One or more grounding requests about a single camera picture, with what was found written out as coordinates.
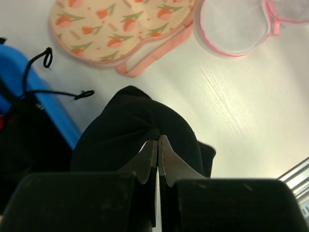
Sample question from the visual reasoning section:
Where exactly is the aluminium mounting rail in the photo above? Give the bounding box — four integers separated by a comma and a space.
278, 158, 309, 218

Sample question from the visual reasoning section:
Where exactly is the blue plastic bin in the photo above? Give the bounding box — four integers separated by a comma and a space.
0, 45, 81, 149

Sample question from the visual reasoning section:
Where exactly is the red garment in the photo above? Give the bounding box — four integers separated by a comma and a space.
0, 114, 15, 131

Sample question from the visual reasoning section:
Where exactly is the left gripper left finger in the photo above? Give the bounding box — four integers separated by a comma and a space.
0, 140, 157, 232

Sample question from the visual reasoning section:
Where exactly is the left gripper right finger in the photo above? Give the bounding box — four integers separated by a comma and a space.
158, 135, 308, 232

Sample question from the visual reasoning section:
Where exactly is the white mesh laundry bag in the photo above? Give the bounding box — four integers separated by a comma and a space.
198, 0, 309, 57

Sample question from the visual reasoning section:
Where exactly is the black bra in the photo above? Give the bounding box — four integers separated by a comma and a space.
70, 86, 216, 177

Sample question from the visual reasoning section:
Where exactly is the tulip print laundry bag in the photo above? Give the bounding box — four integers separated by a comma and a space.
50, 0, 197, 78

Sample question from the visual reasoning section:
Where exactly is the black garment with straps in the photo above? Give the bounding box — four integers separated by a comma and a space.
0, 37, 95, 213

